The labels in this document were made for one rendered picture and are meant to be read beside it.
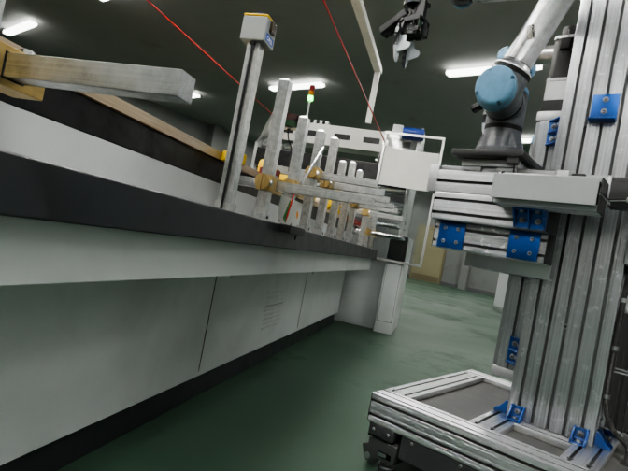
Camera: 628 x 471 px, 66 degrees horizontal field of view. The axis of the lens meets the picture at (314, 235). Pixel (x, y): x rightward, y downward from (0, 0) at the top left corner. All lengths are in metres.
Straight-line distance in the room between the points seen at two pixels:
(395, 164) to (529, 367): 2.87
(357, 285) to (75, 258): 3.69
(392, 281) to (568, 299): 2.70
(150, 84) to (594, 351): 1.45
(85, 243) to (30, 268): 0.11
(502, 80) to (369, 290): 3.11
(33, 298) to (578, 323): 1.46
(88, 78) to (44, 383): 0.77
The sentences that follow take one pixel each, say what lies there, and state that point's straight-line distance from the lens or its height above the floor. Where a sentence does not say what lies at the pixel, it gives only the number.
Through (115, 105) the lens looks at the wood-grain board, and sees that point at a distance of 1.20.
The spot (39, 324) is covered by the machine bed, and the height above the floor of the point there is 0.39.
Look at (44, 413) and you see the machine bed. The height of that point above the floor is 0.18.
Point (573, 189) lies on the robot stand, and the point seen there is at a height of 0.92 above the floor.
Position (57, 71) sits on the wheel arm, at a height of 0.80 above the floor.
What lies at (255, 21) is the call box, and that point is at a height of 1.20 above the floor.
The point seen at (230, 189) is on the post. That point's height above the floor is 0.76.
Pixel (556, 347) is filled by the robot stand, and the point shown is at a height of 0.48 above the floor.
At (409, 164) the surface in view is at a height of 1.48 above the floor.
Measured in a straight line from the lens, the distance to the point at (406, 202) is 4.24.
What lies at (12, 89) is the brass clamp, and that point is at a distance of 0.73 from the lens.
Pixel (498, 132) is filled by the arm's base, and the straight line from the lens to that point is 1.63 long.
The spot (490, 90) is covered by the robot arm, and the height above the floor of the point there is 1.19.
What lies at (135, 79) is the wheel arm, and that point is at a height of 0.80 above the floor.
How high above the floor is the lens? 0.66
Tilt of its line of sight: 1 degrees up
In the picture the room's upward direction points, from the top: 11 degrees clockwise
